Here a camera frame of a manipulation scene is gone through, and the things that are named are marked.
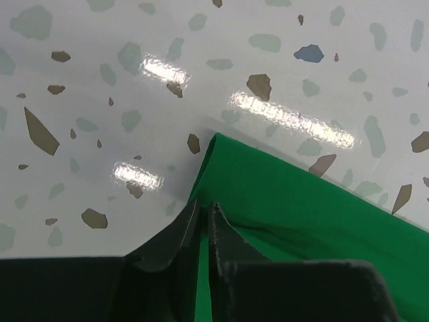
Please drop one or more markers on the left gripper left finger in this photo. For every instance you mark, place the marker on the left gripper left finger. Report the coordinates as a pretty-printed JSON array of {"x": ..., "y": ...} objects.
[{"x": 167, "y": 267}]

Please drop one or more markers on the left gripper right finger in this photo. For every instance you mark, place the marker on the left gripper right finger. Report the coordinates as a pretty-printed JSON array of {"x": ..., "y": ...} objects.
[{"x": 230, "y": 268}]

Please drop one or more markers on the green t shirt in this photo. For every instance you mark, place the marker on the green t shirt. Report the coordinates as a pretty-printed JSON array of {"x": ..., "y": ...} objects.
[{"x": 290, "y": 214}]

